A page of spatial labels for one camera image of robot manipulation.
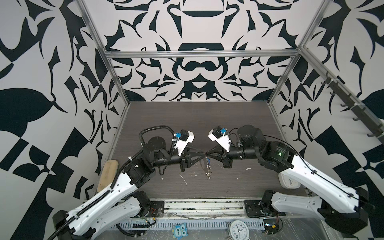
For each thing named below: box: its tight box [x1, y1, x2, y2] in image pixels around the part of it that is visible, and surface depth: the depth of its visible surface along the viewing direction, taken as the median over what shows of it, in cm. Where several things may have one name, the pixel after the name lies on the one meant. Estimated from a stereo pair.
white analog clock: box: [228, 220, 250, 240], surface depth 67 cm
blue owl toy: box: [172, 222, 189, 240], surface depth 69 cm
